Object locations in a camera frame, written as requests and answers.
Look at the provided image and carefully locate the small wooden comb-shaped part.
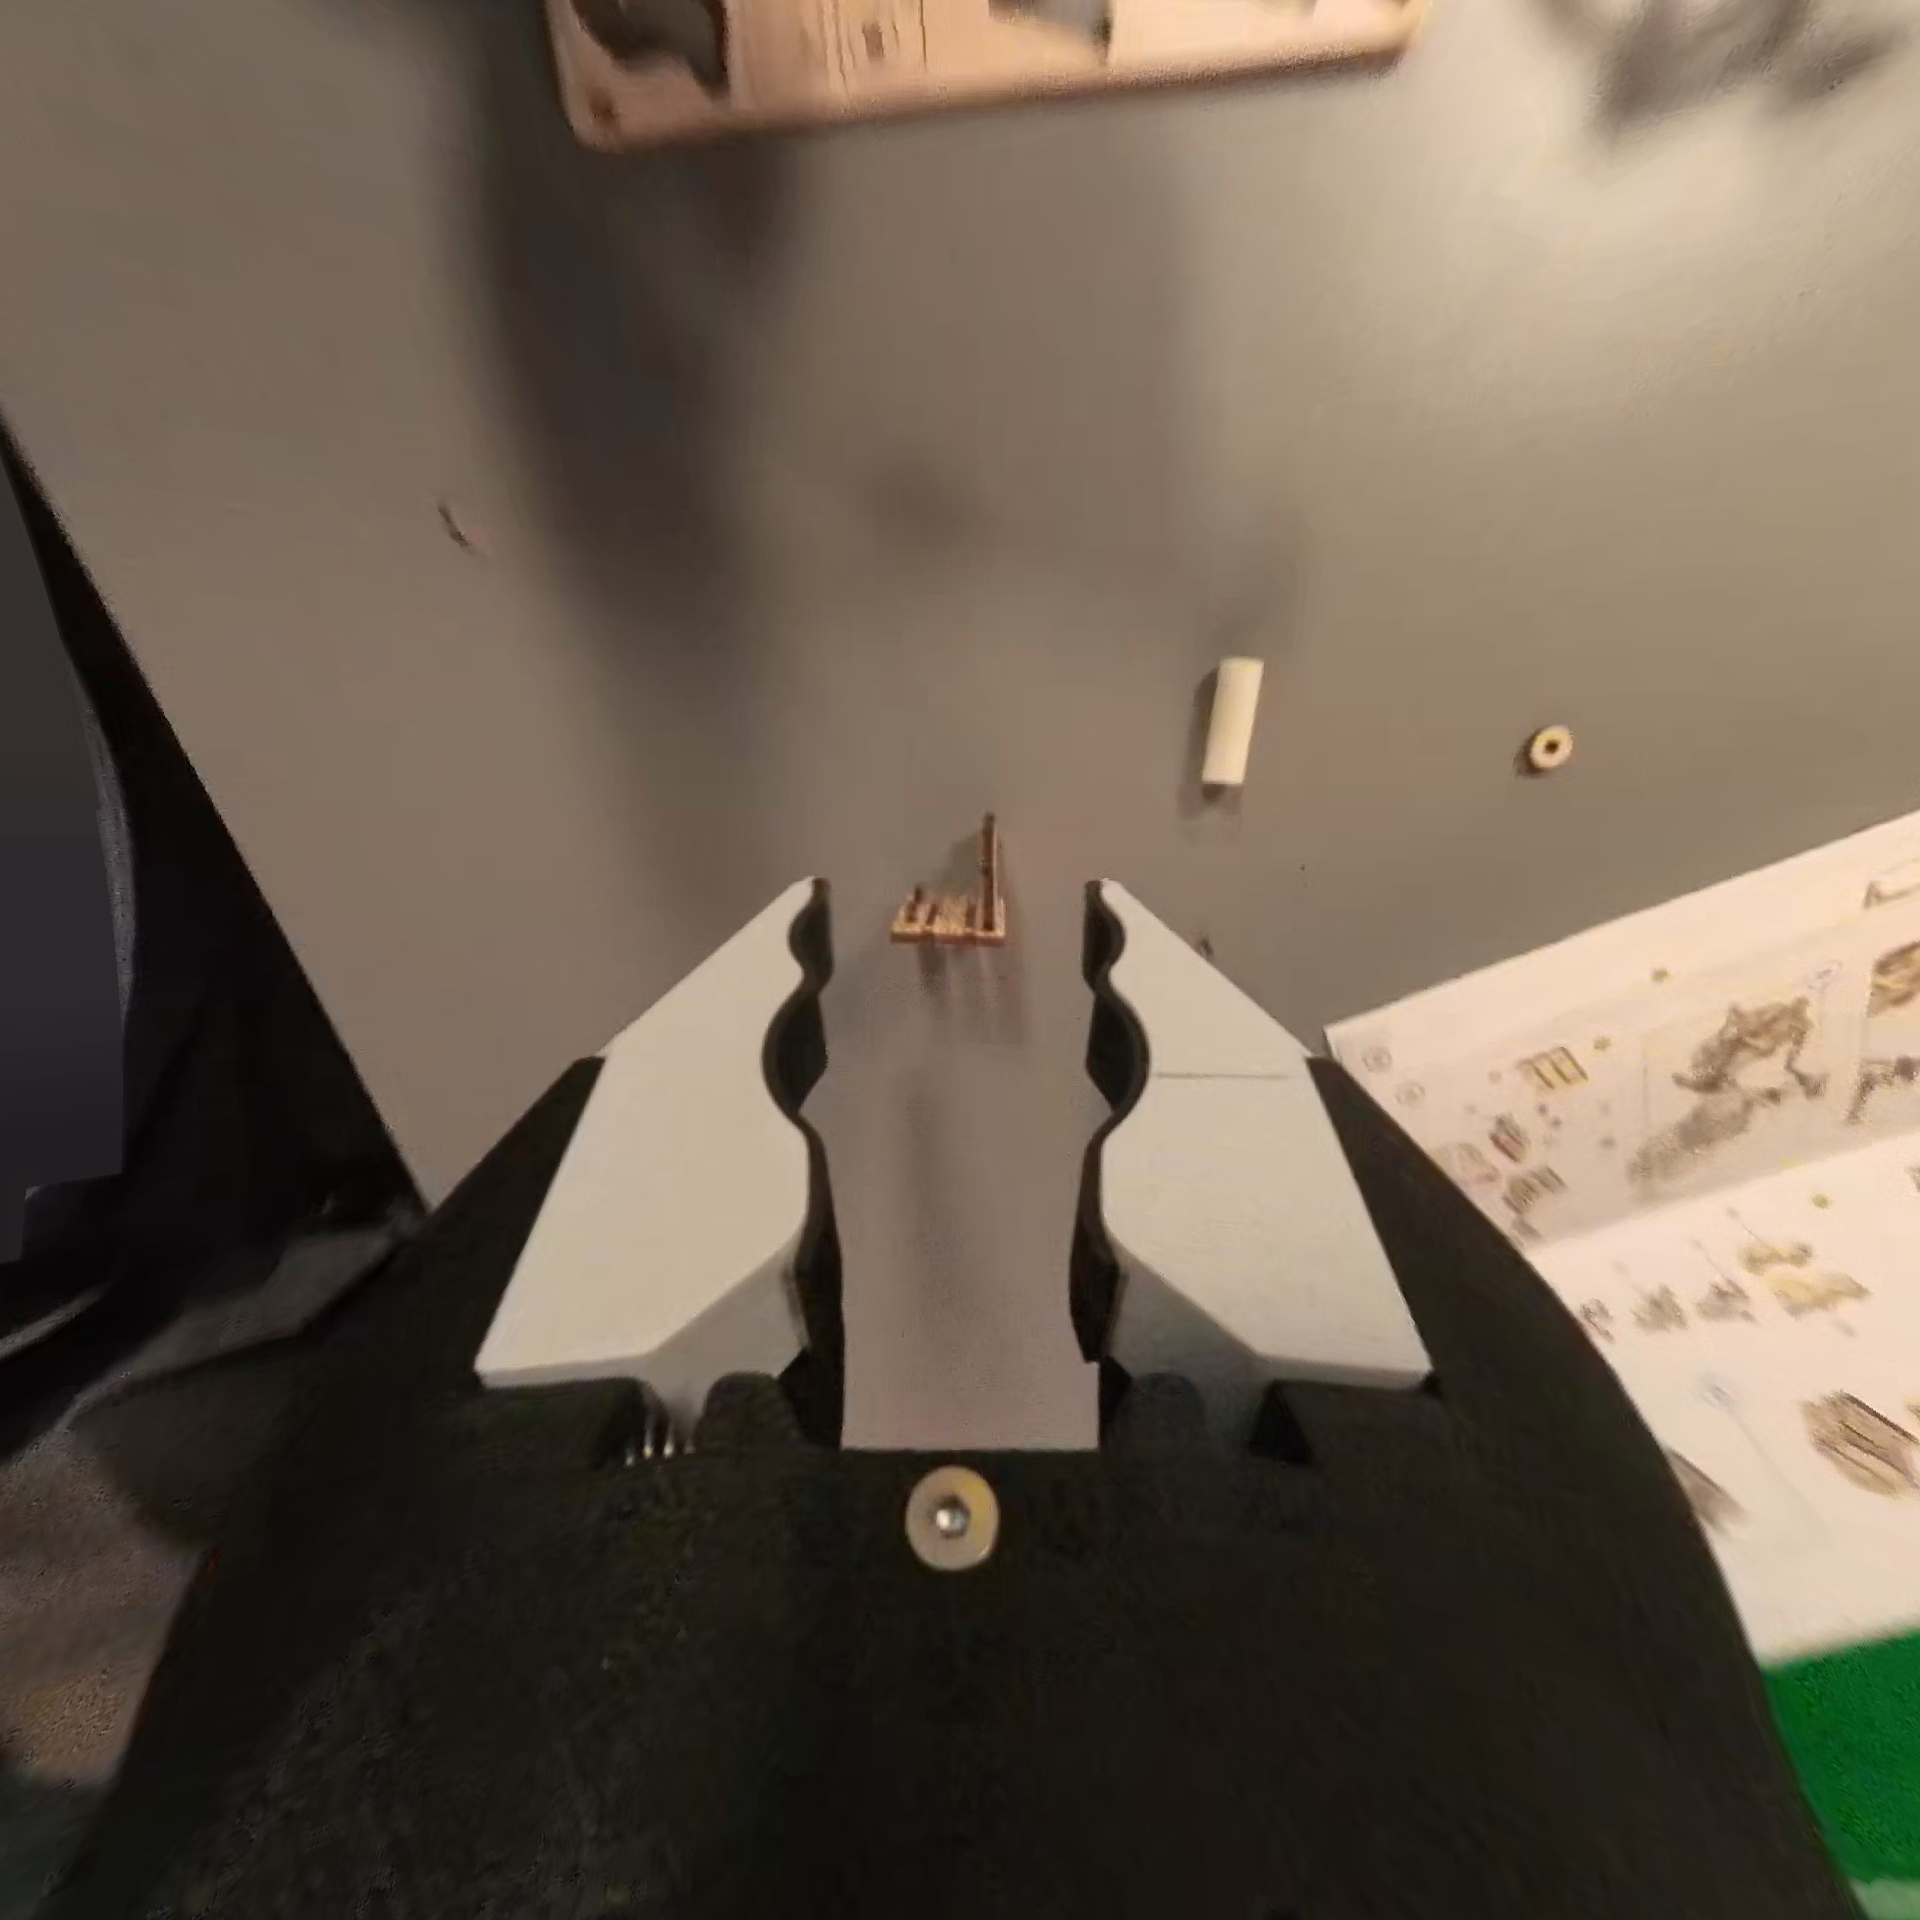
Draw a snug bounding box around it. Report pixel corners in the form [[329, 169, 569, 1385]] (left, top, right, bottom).
[[890, 815, 1009, 947]]

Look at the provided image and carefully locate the wooden laser-cut parts sheet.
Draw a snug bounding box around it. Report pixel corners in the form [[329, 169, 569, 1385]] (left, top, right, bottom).
[[546, 0, 1430, 153]]

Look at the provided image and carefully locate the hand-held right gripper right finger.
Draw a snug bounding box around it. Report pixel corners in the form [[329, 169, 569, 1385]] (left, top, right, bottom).
[[1071, 881, 1434, 1423]]

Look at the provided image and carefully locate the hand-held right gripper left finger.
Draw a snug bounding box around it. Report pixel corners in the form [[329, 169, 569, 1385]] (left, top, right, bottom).
[[474, 875, 846, 1416]]

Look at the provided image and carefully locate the printed instruction sheet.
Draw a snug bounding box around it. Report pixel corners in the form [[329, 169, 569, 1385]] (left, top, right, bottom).
[[1323, 809, 1920, 1671]]

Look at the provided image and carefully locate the green mat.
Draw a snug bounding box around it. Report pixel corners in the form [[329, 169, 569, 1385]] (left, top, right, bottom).
[[1755, 1632, 1920, 1895]]

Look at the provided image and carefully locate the small white cylinder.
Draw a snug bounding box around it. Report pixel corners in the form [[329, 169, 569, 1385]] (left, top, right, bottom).
[[1201, 656, 1267, 792]]

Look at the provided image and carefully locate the person's dark clothing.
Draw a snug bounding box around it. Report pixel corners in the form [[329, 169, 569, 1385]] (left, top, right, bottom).
[[0, 422, 442, 1361]]

